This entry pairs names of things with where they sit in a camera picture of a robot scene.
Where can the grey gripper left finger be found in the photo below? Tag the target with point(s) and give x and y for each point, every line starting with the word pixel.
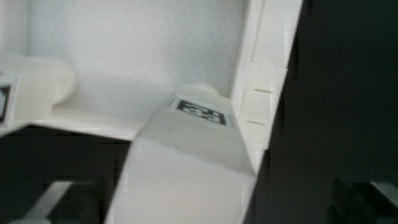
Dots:
pixel 66 205

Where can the white desk top tray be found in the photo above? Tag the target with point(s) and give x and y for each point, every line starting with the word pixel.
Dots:
pixel 143 46

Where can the white desk leg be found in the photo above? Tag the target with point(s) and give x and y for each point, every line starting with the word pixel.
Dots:
pixel 187 177
pixel 38 84

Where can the white front fence bar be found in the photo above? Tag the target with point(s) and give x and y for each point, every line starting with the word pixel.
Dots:
pixel 262 69

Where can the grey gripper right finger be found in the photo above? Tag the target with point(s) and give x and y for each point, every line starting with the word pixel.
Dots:
pixel 363 203

